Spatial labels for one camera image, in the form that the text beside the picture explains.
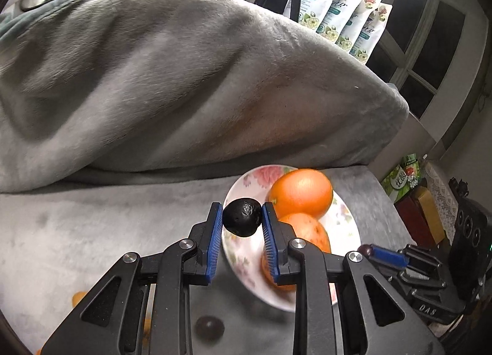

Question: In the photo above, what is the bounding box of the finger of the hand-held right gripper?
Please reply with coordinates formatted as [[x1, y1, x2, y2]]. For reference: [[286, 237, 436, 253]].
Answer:
[[369, 245, 442, 269], [388, 266, 450, 291]]

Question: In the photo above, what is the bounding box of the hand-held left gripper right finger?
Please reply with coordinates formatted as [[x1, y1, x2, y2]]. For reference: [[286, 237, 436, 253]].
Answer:
[[261, 202, 444, 355]]

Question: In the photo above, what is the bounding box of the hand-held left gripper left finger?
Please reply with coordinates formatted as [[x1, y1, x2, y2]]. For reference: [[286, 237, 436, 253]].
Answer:
[[40, 202, 224, 355]]

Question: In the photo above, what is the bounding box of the dark wrinkled fruit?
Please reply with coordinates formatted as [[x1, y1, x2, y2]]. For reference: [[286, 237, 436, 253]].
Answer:
[[224, 198, 263, 237]]

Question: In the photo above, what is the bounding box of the large bumpy orange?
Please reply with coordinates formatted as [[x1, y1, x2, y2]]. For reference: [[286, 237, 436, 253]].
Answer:
[[261, 213, 332, 292]]

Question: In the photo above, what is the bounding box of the round smooth orange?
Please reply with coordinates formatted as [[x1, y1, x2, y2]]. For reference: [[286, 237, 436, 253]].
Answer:
[[269, 168, 334, 220]]

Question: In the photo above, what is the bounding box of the floral white plate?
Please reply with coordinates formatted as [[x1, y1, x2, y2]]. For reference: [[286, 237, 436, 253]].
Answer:
[[222, 165, 362, 311]]

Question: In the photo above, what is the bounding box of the brown cardboard box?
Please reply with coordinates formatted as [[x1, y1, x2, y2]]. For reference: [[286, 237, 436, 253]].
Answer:
[[413, 186, 446, 244]]

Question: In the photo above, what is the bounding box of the white patterned box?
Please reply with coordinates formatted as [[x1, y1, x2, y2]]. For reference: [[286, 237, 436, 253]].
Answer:
[[423, 161, 462, 240]]

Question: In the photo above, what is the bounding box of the green snack package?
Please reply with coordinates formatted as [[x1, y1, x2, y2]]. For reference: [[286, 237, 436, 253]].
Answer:
[[380, 153, 427, 202]]

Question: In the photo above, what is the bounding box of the grey plush mat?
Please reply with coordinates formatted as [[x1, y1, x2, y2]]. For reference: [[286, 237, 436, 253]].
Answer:
[[0, 166, 418, 355]]

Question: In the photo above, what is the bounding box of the grey fleece blanket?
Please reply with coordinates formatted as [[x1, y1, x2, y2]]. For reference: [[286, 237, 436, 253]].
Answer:
[[0, 0, 410, 194]]

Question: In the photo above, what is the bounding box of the white window frame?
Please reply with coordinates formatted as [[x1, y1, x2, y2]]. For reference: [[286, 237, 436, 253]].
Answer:
[[365, 0, 492, 148]]

